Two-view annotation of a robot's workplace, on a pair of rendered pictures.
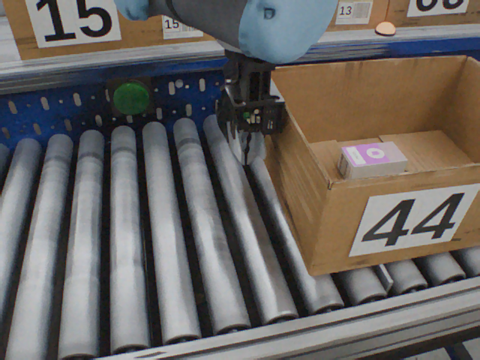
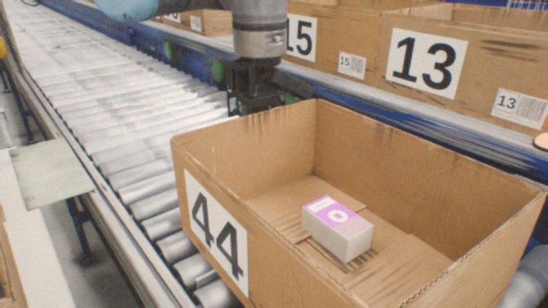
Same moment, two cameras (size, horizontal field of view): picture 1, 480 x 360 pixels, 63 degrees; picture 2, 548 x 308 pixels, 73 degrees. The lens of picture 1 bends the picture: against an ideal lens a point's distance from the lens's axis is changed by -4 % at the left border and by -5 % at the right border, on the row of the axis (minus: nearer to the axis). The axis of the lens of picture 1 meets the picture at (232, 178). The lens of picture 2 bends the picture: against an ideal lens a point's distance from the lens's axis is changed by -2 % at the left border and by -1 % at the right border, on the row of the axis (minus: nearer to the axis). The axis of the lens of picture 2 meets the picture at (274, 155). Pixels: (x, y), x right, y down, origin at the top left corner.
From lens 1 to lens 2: 67 cm
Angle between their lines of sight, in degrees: 53
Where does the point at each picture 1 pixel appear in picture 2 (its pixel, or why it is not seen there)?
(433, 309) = not seen: outside the picture
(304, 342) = (122, 240)
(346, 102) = (377, 168)
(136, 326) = (121, 177)
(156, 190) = not seen: hidden behind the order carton
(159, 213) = not seen: hidden behind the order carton
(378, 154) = (338, 217)
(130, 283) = (150, 166)
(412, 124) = (455, 249)
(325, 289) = (171, 239)
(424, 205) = (214, 213)
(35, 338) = (107, 155)
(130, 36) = (320, 61)
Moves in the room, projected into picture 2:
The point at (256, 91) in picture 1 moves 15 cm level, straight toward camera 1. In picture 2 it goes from (241, 86) to (151, 98)
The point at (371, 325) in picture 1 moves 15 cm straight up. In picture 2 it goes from (143, 274) to (124, 187)
